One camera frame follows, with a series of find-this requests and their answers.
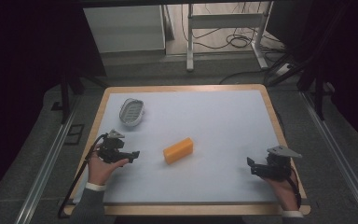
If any white power strip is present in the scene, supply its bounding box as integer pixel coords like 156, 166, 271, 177
274, 63, 294, 77

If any person's left hand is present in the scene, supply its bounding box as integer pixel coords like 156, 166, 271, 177
87, 144, 131, 187

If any oval grey soap dish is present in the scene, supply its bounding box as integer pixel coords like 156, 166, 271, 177
118, 97, 146, 128

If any black metal stand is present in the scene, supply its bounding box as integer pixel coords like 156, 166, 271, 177
50, 69, 110, 125
266, 0, 338, 121

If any orange soap bar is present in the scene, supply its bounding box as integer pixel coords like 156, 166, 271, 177
162, 136, 195, 165

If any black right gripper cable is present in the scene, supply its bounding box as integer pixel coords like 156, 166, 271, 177
286, 166, 303, 210

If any white table mat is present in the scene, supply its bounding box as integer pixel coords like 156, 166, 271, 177
72, 90, 282, 205

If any metal floor rail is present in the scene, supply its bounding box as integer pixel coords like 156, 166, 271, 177
13, 95, 82, 224
300, 91, 358, 224

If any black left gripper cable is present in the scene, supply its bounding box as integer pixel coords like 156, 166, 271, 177
57, 133, 109, 219

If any tangle of black floor cables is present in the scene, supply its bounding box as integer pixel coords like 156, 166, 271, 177
180, 2, 288, 63

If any grey cabinet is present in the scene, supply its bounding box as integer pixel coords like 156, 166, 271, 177
82, 4, 167, 54

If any wooden table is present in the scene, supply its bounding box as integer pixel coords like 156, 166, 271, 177
62, 83, 312, 217

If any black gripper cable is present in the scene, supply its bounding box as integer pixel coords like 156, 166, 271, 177
286, 166, 303, 210
57, 133, 109, 219

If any white metal desk frame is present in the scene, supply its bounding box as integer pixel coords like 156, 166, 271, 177
186, 1, 275, 73

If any person's right hand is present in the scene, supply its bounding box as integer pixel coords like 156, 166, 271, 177
261, 169, 300, 213

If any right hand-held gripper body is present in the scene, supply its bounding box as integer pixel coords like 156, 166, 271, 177
255, 145, 303, 182

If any black floor frame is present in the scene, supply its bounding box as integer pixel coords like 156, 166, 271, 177
63, 123, 86, 146

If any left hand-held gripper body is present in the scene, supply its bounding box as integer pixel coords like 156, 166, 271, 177
98, 129, 129, 164

